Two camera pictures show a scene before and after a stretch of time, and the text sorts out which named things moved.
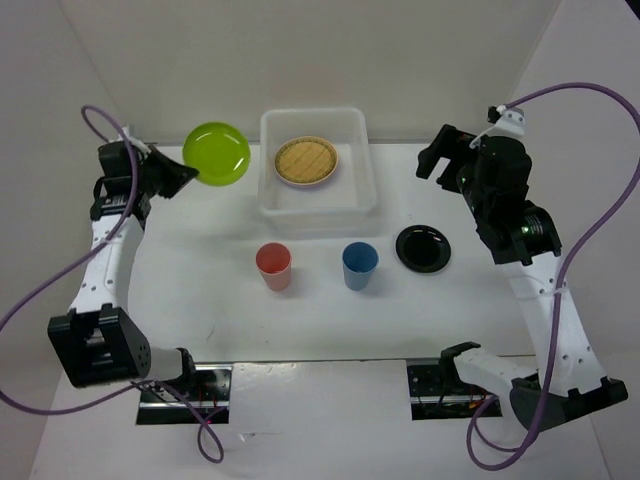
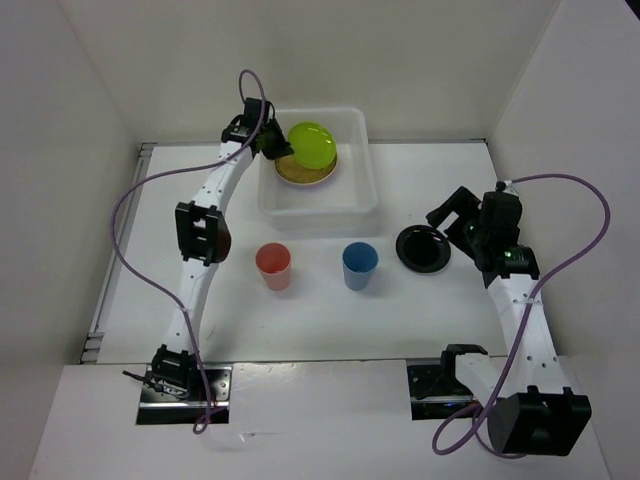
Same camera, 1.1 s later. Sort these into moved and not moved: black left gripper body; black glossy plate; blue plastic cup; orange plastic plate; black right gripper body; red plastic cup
Moved: orange plastic plate; black left gripper body; black right gripper body
Not moved: blue plastic cup; black glossy plate; red plastic cup
